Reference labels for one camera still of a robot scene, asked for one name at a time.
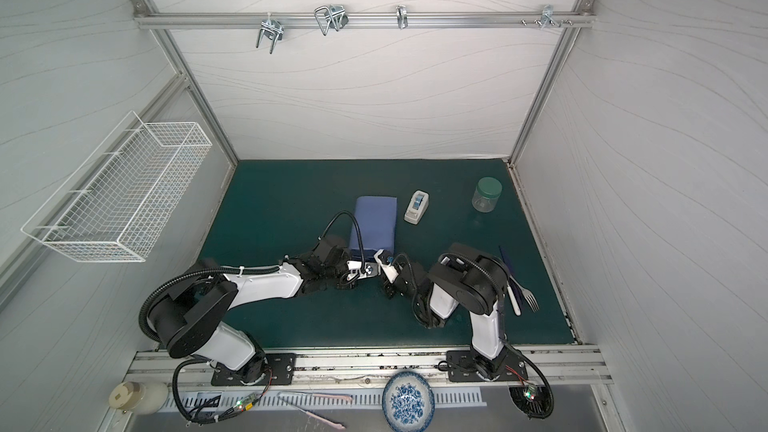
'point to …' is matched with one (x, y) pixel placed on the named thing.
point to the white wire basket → (113, 204)
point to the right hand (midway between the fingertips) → (381, 259)
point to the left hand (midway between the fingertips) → (367, 259)
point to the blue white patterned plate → (408, 402)
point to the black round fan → (534, 400)
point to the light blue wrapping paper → (377, 220)
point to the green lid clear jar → (486, 194)
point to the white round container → (139, 397)
